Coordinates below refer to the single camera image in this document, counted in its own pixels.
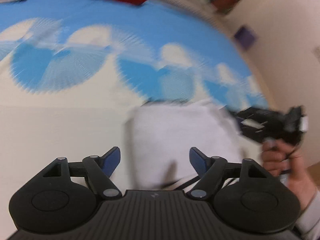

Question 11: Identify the person's right hand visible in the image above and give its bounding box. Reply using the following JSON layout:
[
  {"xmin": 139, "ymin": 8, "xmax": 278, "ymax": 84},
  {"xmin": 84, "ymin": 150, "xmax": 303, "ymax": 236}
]
[{"xmin": 261, "ymin": 139, "xmax": 317, "ymax": 210}]

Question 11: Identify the black white striped hooded garment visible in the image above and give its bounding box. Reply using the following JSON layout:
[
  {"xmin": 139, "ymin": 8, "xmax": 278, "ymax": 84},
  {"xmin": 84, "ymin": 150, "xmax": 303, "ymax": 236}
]
[{"xmin": 124, "ymin": 100, "xmax": 242, "ymax": 190}]

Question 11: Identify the blue white patterned bedsheet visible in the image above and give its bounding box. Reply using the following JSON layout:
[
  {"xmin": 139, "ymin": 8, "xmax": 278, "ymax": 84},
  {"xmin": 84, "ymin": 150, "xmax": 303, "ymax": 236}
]
[{"xmin": 1, "ymin": 0, "xmax": 267, "ymax": 201}]

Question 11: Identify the light grey sleeve forearm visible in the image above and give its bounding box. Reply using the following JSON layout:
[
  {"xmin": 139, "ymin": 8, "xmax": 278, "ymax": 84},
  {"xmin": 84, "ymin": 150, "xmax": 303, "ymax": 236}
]
[{"xmin": 296, "ymin": 191, "xmax": 320, "ymax": 240}]

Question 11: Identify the purple box on floor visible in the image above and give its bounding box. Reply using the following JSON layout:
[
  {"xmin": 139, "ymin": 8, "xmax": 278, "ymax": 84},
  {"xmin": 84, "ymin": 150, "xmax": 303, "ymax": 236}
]
[{"xmin": 234, "ymin": 25, "xmax": 257, "ymax": 50}]

